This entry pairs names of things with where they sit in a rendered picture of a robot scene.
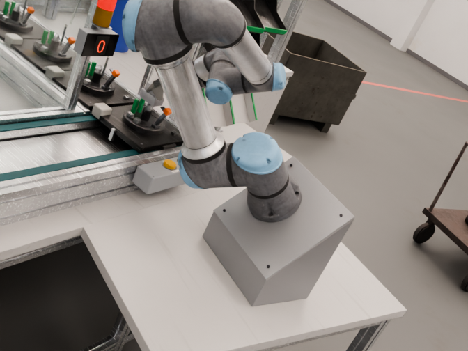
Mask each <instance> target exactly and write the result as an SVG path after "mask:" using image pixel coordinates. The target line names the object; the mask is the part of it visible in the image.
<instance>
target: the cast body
mask: <svg viewBox="0 0 468 351"><path fill-rule="evenodd" d="M154 81H155V80H154ZM152 83H153V81H147V83H146V87H145V88H142V89H141V91H140V94H141V96H140V97H141V98H142V99H144V100H145V101H146V102H147V103H149V104H150V105H152V106H153V107H156V106H162V104H163V102H164V97H163V99H162V100H158V99H157V98H156V97H155V95H154V93H153V92H152V91H150V92H148V93H147V92H146V90H147V89H148V87H149V85H151V84H152Z"/></svg>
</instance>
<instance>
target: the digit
mask: <svg viewBox="0 0 468 351"><path fill-rule="evenodd" d="M109 39H110V36H98V37H97V40H96V43H95V47H94V50H93V54H92V55H105V52H106V49H107V45H108V42H109Z"/></svg>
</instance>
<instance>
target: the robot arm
mask: <svg viewBox="0 0 468 351"><path fill-rule="evenodd" d="M122 28H123V37H124V40H125V43H126V45H127V47H128V48H129V49H130V50H131V51H133V52H141V53H142V56H143V59H144V61H145V62H146V63H147V64H148V65H151V66H154V68H155V71H156V73H157V76H158V78H159V79H157V80H155V81H154V82H153V83H152V84H151V85H149V87H148V89H147V90H146V92H147V93H148V92H150V91H152V92H153V93H154V95H155V97H156V98H157V99H158V100H162V99H163V96H164V94H165V96H166V98H167V101H168V104H169V106H170V108H171V111H172V114H173V117H174V118H175V122H176V124H177V126H178V129H179V131H180V134H181V137H182V140H183V144H182V146H181V150H180V152H179V155H178V165H179V167H180V168H179V172H180V175H181V177H182V179H183V181H184V182H185V183H186V185H188V186H189V187H191V188H194V189H209V188H224V187H247V205H248V207H249V209H250V211H251V213H252V215H253V216H254V217H255V218H257V219H259V220H261V221H264V222H270V223H272V222H278V221H283V220H284V219H287V218H289V217H290V216H291V215H293V214H294V213H295V212H296V211H297V209H298V208H299V206H300V203H301V201H302V193H301V190H300V188H299V185H298V183H297V182H296V180H295V179H294V178H292V177H291V176H290V175H289V174H288V172H287V169H286V165H285V163H284V160H283V155H282V152H281V149H280V148H279V147H278V144H277V142H276V141H275V140H274V139H273V138H272V137H271V136H270V135H268V134H265V133H262V132H250V133H246V134H243V137H239V138H238V139H236V141H235V142H234V143H226V142H225V139H224V136H223V134H222V133H220V132H218V131H216V130H215V127H214V125H213V122H212V119H211V117H210V113H209V111H208V107H207V104H206V102H205V98H204V96H203V92H202V90H201V89H202V88H205V96H206V98H207V99H208V100H209V101H211V102H212V103H214V104H226V103H227V102H229V101H230V100H231V98H232V96H233V95H240V94H247V93H260V92H268V91H271V92H273V91H279V90H282V89H284V87H285V85H286V71H285V68H284V66H283V64H282V63H275V62H273V63H270V62H269V60H268V59H267V57H266V56H265V55H264V53H263V51H262V50H261V49H260V47H259V46H258V44H257V43H256V41H255V40H254V39H253V37H252V36H251V34H250V33H249V32H248V30H247V23H246V20H245V18H244V16H243V14H242V13H241V12H240V10H239V9H238V8H237V7H236V6H235V5H234V4H233V3H231V2H230V1H229V0H129V1H128V2H127V3H126V5H125V8H124V11H123V20H122ZM196 43H210V44H211V45H212V46H213V47H216V48H215V49H213V50H211V51H210V52H208V53H206V54H204V55H202V56H200V57H198V58H197V59H196V60H195V61H193V60H191V58H190V55H189V53H190V51H191V50H192V48H193V44H196Z"/></svg>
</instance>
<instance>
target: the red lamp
mask: <svg viewBox="0 0 468 351"><path fill-rule="evenodd" d="M116 2H117V0H98V2H97V6H98V7H100V8H101V9H104V10H108V11H114V9H115V6H116Z"/></svg>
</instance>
